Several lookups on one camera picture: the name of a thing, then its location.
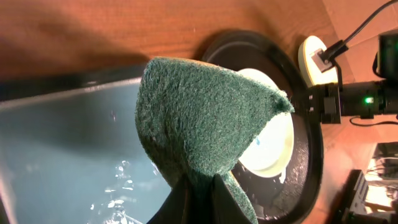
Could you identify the yellow plate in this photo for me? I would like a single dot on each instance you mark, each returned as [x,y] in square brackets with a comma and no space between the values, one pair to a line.
[314,71]

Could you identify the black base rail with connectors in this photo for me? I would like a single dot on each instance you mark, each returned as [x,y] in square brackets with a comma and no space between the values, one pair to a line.
[371,196]

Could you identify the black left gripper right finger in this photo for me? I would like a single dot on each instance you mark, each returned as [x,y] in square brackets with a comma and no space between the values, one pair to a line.
[224,208]

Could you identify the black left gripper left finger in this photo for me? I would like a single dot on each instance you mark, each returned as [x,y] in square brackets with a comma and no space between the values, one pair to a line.
[176,207]

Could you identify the black rectangular tray with blue water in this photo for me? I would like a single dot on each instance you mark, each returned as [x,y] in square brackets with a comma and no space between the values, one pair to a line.
[70,152]

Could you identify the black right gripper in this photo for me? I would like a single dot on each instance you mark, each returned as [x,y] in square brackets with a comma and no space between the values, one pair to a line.
[323,104]

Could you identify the green and yellow sponge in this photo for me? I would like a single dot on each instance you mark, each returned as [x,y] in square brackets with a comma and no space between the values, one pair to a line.
[197,119]

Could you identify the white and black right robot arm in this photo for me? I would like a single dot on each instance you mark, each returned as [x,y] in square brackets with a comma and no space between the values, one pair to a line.
[365,100]

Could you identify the light green plate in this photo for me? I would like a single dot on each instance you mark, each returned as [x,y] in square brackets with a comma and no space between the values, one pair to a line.
[270,152]

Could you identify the round black tray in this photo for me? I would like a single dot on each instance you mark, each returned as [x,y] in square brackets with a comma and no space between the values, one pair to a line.
[274,200]

